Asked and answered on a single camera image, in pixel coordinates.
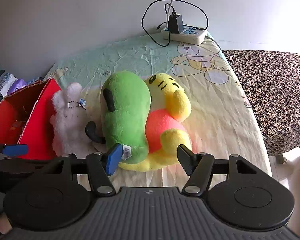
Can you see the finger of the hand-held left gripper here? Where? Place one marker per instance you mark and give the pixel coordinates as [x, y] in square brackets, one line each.
[15, 150]

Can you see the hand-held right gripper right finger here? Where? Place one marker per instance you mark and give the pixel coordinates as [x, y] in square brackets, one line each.
[186, 162]

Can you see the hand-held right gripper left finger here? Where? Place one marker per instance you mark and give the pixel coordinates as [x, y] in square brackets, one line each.
[113, 161]

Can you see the yellow tiger plush toy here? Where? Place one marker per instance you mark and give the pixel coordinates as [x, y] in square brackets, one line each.
[176, 137]

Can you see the red cardboard box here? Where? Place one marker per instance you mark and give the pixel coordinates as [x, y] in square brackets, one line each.
[40, 120]

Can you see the small fluffy white bunny plush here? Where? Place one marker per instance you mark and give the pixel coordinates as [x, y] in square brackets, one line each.
[67, 125]

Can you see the purple tissue pack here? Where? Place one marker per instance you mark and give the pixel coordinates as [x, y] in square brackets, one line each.
[18, 85]

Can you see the white blue printed packet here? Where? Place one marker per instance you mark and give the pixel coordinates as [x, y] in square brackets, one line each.
[6, 81]

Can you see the brown patterned cloth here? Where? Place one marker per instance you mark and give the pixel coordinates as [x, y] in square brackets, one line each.
[272, 87]

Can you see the white power strip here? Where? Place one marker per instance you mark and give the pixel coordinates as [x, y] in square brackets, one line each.
[190, 36]

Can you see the black charger adapter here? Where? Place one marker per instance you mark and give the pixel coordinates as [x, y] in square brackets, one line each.
[175, 23]

